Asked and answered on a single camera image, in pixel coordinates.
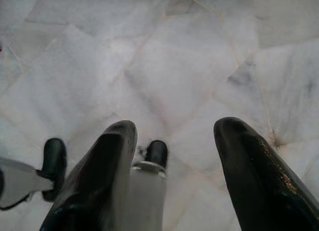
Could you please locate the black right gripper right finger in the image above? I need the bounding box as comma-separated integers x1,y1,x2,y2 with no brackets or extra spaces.
213,117,319,231

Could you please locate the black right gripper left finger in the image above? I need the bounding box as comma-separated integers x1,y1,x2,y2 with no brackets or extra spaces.
39,120,138,231

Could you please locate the robot right leg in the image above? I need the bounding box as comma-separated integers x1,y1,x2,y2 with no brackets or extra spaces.
129,140,169,231

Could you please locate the robot leg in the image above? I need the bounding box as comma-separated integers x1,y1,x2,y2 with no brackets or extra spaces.
0,138,67,211
129,140,169,231

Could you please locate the robot left leg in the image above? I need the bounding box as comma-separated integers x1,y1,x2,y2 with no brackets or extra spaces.
0,138,67,211

